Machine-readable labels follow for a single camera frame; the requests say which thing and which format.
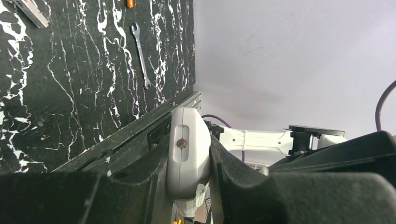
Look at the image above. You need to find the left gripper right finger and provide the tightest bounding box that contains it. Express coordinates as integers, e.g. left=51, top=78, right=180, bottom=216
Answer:
left=210, top=131, right=396, bottom=224

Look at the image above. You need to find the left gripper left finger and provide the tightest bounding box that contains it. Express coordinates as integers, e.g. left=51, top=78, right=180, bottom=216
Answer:
left=0, top=137, right=172, bottom=224

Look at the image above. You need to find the white remote control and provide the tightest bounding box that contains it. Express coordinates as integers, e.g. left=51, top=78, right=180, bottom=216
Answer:
left=166, top=107, right=211, bottom=200

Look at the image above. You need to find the remote battery cover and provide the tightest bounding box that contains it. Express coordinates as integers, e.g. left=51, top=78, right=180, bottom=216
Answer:
left=12, top=0, right=49, bottom=28

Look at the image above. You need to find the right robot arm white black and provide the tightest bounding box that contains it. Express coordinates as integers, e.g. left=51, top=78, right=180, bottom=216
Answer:
left=205, top=121, right=346, bottom=156

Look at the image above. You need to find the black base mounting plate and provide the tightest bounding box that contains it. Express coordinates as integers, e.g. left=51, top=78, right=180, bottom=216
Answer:
left=52, top=89, right=201, bottom=173

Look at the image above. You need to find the silver open-end wrench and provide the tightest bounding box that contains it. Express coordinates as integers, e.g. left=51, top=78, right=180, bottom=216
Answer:
left=130, top=23, right=151, bottom=90

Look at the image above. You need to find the orange battery lower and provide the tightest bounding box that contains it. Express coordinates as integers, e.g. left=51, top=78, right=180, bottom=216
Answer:
left=126, top=0, right=134, bottom=8

